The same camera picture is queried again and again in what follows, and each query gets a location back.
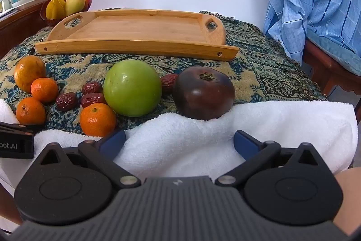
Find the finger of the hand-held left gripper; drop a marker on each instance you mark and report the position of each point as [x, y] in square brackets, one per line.
[17, 128]

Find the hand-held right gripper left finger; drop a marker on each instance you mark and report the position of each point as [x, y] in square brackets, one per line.
[112, 142]

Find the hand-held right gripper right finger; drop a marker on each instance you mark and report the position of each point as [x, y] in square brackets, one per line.
[246, 142]

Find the small mandarin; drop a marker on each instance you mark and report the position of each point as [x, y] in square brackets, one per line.
[30, 110]
[98, 119]
[44, 90]

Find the red date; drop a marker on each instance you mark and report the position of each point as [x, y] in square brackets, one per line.
[168, 82]
[93, 99]
[92, 87]
[67, 101]

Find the large orange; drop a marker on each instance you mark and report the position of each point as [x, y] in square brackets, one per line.
[29, 73]

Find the green apple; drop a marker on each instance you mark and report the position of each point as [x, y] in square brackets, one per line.
[132, 88]

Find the dark purple round fruit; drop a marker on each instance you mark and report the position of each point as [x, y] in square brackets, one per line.
[204, 94]

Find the wooden tray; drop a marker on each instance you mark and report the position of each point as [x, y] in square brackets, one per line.
[135, 27]

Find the white towel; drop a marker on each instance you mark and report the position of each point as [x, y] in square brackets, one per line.
[183, 142]

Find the patterned blanket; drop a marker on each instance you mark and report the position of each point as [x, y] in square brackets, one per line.
[268, 68]

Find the wooden cabinet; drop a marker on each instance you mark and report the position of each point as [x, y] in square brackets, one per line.
[19, 23]

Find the wooden chair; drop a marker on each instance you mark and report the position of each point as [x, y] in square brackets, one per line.
[327, 68]

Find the person's leg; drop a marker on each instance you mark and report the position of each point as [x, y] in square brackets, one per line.
[348, 201]

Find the yellow star fruit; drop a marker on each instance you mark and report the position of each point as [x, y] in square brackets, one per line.
[55, 8]

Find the small white bottle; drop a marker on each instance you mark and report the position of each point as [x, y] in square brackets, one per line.
[5, 1]

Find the white tray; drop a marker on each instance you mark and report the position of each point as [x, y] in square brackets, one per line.
[28, 0]

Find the blue cushion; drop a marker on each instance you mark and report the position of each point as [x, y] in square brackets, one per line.
[338, 51]

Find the yellow mango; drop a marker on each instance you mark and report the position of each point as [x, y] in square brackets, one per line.
[74, 3]

